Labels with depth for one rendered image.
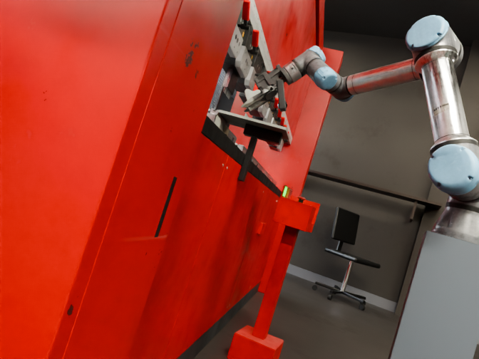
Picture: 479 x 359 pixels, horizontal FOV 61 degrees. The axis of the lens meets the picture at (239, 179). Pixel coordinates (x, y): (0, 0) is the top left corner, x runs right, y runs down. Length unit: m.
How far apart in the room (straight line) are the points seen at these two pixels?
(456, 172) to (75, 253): 0.91
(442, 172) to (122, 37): 0.87
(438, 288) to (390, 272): 4.28
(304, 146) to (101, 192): 3.33
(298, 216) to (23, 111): 1.49
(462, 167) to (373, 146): 4.56
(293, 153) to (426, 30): 2.54
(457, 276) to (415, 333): 0.18
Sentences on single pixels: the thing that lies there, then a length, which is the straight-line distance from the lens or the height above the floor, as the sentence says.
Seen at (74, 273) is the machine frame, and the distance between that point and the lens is 0.50.
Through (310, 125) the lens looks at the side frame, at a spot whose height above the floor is 1.56.
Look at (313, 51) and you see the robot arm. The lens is 1.62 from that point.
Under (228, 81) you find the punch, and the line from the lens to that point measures 1.60.
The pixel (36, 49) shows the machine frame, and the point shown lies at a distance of 0.58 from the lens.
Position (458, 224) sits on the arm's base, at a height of 0.82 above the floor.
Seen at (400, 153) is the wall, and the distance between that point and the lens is 5.64.
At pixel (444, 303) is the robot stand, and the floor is 0.60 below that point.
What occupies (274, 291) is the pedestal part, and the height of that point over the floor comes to 0.35.
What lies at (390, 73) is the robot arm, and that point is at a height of 1.27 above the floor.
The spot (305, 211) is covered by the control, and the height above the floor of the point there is 0.75.
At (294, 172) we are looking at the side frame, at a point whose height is 1.11.
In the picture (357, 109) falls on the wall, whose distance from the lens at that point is 5.85.
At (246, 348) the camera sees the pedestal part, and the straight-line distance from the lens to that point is 2.00.
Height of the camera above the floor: 0.69
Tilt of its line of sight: 3 degrees up
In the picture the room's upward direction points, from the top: 18 degrees clockwise
